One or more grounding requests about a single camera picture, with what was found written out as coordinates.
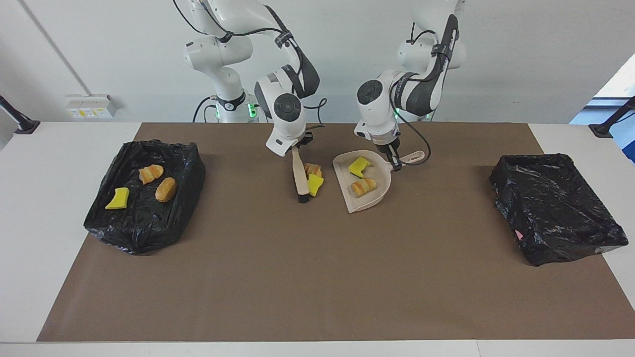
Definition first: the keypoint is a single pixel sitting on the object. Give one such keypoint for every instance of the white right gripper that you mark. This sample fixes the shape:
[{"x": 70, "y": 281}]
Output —
[{"x": 280, "y": 144}]

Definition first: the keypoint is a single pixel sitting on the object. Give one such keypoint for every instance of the brown table mat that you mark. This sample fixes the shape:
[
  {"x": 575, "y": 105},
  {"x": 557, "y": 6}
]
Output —
[{"x": 397, "y": 297}]

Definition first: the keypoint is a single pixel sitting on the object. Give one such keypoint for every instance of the white wall conduit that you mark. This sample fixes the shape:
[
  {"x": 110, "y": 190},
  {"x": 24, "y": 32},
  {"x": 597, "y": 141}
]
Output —
[{"x": 54, "y": 48}]

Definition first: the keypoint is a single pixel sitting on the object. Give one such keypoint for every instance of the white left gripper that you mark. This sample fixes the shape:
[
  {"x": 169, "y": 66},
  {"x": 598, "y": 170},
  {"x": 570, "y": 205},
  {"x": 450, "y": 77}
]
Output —
[{"x": 362, "y": 131}]

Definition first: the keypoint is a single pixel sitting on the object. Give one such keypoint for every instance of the white wall socket box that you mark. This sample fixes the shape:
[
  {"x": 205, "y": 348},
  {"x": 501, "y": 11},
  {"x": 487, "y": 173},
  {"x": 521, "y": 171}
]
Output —
[{"x": 92, "y": 106}]

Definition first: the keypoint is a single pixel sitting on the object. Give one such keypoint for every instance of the orange striped croissant piece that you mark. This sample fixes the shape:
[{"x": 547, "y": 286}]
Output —
[{"x": 151, "y": 173}]

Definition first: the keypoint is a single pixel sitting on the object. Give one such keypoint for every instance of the beige torn bread piece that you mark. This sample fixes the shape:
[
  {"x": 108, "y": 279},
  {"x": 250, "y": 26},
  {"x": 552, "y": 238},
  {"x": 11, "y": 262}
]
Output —
[{"x": 312, "y": 169}]

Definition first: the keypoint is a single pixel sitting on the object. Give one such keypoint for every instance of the black bag lined bin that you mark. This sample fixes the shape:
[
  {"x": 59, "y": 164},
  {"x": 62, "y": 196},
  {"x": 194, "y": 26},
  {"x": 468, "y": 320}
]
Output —
[
  {"x": 550, "y": 208},
  {"x": 144, "y": 228}
]

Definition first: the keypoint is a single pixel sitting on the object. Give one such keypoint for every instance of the brown oval bun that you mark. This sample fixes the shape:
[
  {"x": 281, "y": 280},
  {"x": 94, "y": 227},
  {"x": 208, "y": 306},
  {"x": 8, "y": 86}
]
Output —
[{"x": 165, "y": 190}]

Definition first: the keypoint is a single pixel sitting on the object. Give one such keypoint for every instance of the beige plastic dustpan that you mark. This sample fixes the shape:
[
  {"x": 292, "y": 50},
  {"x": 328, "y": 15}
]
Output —
[{"x": 342, "y": 173}]

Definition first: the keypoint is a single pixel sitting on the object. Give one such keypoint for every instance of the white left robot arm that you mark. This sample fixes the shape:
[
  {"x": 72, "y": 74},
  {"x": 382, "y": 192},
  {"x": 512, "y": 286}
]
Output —
[{"x": 431, "y": 52}]

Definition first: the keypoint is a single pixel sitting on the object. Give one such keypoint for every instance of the yellow sponge piece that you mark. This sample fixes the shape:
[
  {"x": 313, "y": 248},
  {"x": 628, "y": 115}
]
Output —
[
  {"x": 315, "y": 184},
  {"x": 359, "y": 167},
  {"x": 118, "y": 199}
]

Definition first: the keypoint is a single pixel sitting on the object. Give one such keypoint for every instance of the croissant piece with beige underside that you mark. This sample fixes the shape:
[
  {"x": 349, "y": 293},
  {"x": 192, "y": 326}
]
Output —
[{"x": 363, "y": 187}]

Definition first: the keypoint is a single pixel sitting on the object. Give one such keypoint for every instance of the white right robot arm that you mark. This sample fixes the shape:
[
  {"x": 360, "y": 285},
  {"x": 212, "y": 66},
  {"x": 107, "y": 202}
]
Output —
[{"x": 223, "y": 54}]

